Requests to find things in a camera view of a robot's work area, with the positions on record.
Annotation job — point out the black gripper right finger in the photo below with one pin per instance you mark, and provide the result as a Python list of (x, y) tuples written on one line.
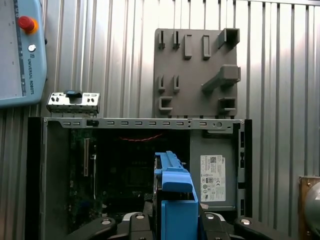
[(255, 230)]

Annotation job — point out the dark green motherboard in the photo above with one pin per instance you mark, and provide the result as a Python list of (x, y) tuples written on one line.
[(112, 175)]

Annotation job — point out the pale blue teach pendant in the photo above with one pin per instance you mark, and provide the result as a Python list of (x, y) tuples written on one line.
[(30, 75)]

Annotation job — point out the hard disk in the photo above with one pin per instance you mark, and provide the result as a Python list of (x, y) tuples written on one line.
[(177, 185)]

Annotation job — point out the grey parts rack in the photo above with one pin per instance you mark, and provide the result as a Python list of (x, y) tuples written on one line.
[(195, 65)]

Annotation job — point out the grey power supply unit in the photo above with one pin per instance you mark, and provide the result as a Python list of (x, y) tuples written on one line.
[(212, 145)]

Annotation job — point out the square brown base plate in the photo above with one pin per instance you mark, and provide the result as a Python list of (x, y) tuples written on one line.
[(301, 200)]

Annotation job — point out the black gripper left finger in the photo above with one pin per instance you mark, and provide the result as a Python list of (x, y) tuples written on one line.
[(100, 230)]

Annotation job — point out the metal expansion slot bracket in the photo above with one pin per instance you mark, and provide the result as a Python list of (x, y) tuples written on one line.
[(75, 106)]

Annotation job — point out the CPU socket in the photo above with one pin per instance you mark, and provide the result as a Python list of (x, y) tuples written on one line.
[(137, 176)]

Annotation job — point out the black PC case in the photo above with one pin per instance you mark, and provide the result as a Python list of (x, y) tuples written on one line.
[(35, 175)]

